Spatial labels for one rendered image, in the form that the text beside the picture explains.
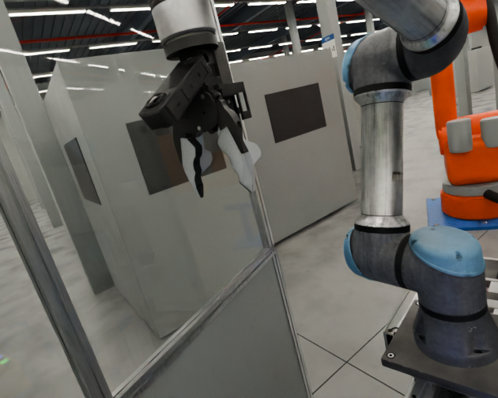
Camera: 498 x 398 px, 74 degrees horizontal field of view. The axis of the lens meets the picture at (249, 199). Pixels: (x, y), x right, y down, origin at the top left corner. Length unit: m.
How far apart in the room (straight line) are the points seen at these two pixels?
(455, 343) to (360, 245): 0.24
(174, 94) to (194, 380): 0.94
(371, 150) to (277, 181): 3.19
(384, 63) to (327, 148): 3.77
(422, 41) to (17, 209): 0.81
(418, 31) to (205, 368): 1.06
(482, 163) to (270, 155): 2.08
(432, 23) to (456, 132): 3.08
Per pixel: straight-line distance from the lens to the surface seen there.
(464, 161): 3.82
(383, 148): 0.75
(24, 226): 0.81
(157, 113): 0.39
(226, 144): 0.44
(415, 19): 0.62
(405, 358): 0.80
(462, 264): 0.69
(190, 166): 0.49
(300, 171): 4.15
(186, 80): 0.42
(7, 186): 0.81
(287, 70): 4.16
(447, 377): 0.77
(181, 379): 1.13
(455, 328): 0.75
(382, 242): 0.75
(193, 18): 0.46
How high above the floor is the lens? 1.57
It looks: 14 degrees down
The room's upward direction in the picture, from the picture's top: 15 degrees counter-clockwise
